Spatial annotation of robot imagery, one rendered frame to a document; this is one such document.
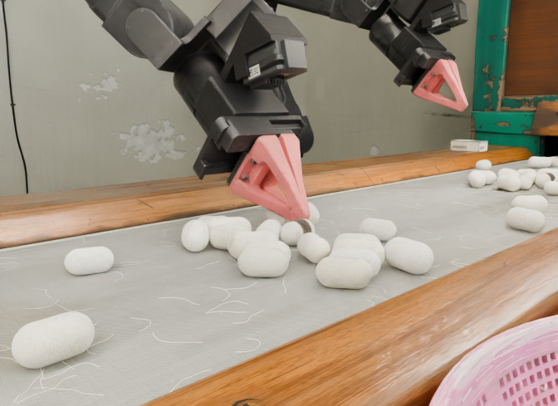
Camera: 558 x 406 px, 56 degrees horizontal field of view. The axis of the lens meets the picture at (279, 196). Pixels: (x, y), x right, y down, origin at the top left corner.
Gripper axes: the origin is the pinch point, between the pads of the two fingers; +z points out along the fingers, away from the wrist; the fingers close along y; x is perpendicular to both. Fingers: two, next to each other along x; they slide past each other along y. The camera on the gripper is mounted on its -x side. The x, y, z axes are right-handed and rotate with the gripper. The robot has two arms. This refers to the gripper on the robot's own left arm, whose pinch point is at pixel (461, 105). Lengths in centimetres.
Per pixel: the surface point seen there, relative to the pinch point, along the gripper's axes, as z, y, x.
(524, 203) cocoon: 20.8, -22.2, -4.9
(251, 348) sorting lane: 24, -61, -6
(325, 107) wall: -97, 115, 84
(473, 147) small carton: -0.7, 21.1, 11.1
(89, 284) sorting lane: 14, -62, 3
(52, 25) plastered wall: -169, 15, 101
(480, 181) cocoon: 12.3, -7.5, 3.0
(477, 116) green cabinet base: -12.0, 42.9, 13.6
